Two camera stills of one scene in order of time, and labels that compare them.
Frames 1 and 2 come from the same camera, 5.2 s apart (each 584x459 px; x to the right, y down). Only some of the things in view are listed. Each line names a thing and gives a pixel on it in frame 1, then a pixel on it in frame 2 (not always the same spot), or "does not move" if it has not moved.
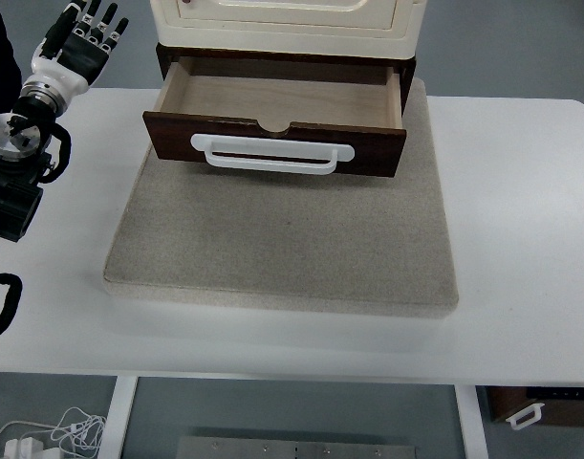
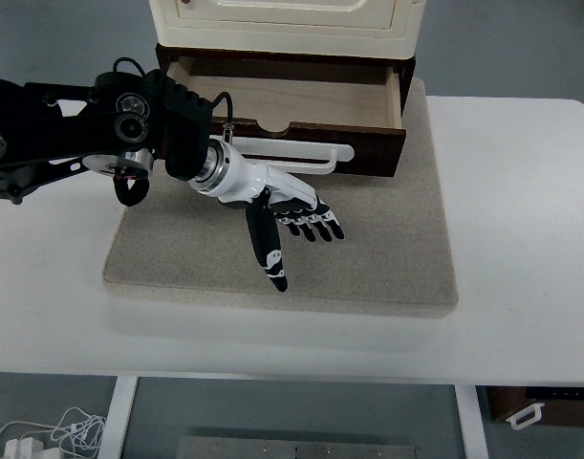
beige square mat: (292, 240) does not move
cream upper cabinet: (384, 29) does not move
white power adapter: (27, 448) does not move
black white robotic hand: (75, 47) to (232, 176)
